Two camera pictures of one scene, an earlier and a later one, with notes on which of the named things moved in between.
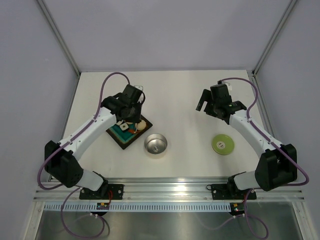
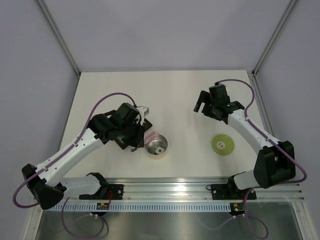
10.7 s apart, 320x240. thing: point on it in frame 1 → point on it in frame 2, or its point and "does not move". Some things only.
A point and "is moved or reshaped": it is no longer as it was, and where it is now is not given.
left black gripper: [136, 119] → [136, 122]
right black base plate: [229, 191] does not move
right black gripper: [206, 96] does not move
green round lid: [223, 144] does not move
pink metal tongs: [136, 128] is moved or reshaped
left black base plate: [115, 191] does not move
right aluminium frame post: [272, 39] does not move
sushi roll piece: [124, 126] is moved or reshaped
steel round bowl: [155, 143] does not move
